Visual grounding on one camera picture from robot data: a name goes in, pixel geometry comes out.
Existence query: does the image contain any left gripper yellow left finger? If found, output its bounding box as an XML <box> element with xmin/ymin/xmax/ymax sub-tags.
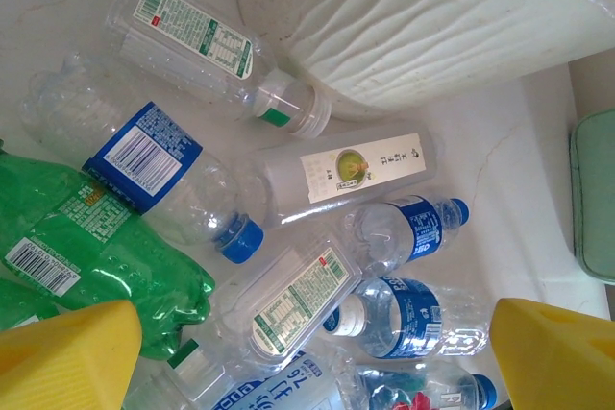
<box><xmin>0</xmin><ymin>299</ymin><xmax>144</xmax><ymax>410</ymax></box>

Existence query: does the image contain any large clear bottle blue print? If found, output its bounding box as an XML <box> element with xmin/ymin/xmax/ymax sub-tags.
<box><xmin>122</xmin><ymin>349</ymin><xmax>359</xmax><ymax>410</ymax></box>

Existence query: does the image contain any frosted bottle matcha label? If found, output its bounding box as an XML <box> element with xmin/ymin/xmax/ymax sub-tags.
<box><xmin>234</xmin><ymin>130</ymin><xmax>439</xmax><ymax>232</ymax></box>

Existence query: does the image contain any dimpled clear bottle blue label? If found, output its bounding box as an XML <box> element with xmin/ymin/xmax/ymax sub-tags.
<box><xmin>19</xmin><ymin>50</ymin><xmax>265</xmax><ymax>265</ymax></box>

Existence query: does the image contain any green plastic soda bottle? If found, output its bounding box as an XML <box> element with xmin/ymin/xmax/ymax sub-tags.
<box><xmin>0</xmin><ymin>277</ymin><xmax>60</xmax><ymax>334</ymax></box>
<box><xmin>0</xmin><ymin>139</ymin><xmax>216</xmax><ymax>362</ymax></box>

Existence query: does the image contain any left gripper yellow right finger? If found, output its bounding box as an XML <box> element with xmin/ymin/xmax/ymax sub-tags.
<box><xmin>493</xmin><ymin>298</ymin><xmax>615</xmax><ymax>410</ymax></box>

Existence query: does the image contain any clear bottle red flower label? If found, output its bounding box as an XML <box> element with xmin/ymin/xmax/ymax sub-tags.
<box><xmin>354</xmin><ymin>360</ymin><xmax>502</xmax><ymax>410</ymax></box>

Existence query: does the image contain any blue label bottle white cap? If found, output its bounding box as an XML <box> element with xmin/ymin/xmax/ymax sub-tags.
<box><xmin>321</xmin><ymin>277</ymin><xmax>490</xmax><ymax>361</ymax></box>

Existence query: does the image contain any white ribbed plastic bin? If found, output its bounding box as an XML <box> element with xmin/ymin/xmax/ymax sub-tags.
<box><xmin>234</xmin><ymin>0</ymin><xmax>615</xmax><ymax>122</ymax></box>

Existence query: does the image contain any clear square bottle green label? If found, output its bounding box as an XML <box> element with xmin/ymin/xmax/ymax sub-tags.
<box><xmin>166</xmin><ymin>234</ymin><xmax>365</xmax><ymax>405</ymax></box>
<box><xmin>104</xmin><ymin>0</ymin><xmax>333</xmax><ymax>138</ymax></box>

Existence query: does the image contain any mint green zipped case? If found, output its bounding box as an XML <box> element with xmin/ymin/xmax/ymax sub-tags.
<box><xmin>569</xmin><ymin>109</ymin><xmax>615</xmax><ymax>286</ymax></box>

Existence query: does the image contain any small water bottle blue cap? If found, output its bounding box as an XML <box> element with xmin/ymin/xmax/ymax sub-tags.
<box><xmin>337</xmin><ymin>194</ymin><xmax>471</xmax><ymax>277</ymax></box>

